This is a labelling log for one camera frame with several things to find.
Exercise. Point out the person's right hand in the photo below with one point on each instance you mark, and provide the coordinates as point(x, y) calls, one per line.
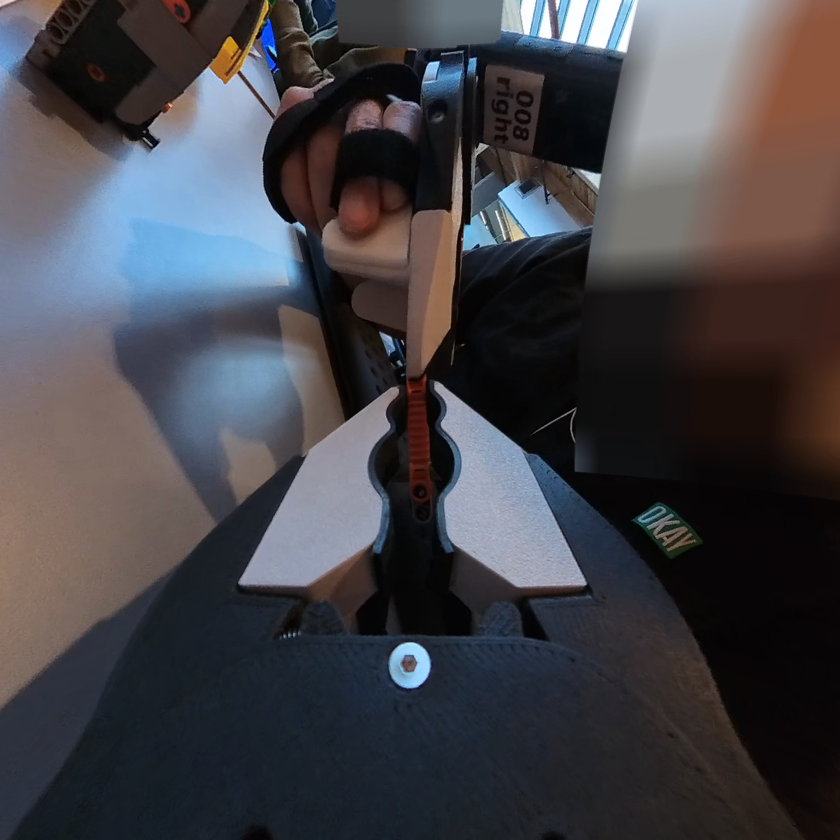
point(312, 177)

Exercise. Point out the yellow plastic bin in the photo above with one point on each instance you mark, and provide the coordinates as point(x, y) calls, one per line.
point(231, 58)

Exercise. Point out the black toy pin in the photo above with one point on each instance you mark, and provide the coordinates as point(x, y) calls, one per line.
point(421, 505)

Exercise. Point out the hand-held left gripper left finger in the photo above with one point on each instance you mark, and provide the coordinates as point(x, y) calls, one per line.
point(315, 518)

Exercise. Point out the toy car model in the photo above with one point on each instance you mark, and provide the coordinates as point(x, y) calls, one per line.
point(118, 59)

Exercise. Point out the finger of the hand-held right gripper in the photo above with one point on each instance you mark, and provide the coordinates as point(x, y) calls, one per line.
point(433, 282)

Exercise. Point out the orange toy beam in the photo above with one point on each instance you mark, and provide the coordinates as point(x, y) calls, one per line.
point(418, 433)

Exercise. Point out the green clothing label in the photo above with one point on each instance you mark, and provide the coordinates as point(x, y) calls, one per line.
point(666, 530)

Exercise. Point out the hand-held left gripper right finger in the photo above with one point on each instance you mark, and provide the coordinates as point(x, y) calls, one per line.
point(512, 518)

